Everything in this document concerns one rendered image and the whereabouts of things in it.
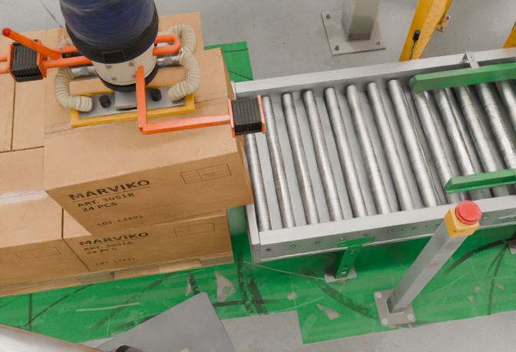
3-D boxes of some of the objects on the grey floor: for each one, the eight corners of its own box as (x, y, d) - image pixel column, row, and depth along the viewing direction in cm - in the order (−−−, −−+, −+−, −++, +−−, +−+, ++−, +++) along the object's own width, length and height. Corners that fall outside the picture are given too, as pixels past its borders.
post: (399, 297, 254) (472, 204, 167) (404, 313, 251) (480, 226, 163) (384, 300, 254) (449, 207, 166) (388, 315, 251) (457, 229, 163)
